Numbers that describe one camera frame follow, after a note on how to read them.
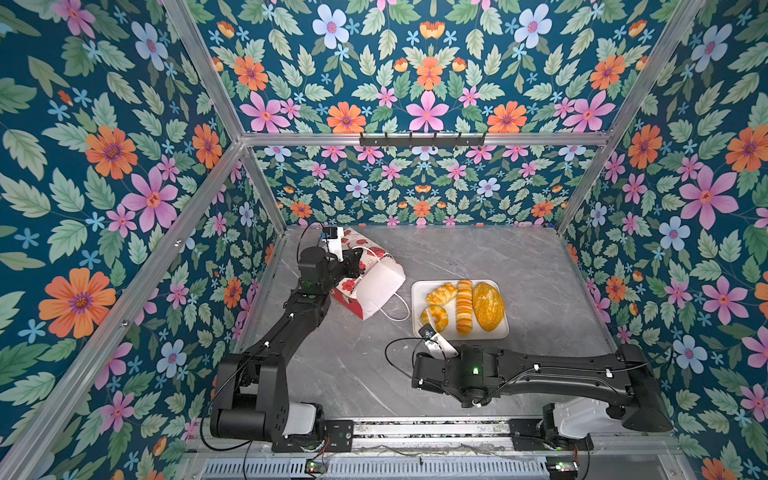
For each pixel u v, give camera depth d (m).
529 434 0.74
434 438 0.75
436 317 0.91
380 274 1.04
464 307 0.95
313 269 0.64
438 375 0.51
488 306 0.91
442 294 0.96
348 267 0.75
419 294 1.00
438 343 0.63
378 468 0.70
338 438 0.73
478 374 0.46
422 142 0.94
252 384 0.46
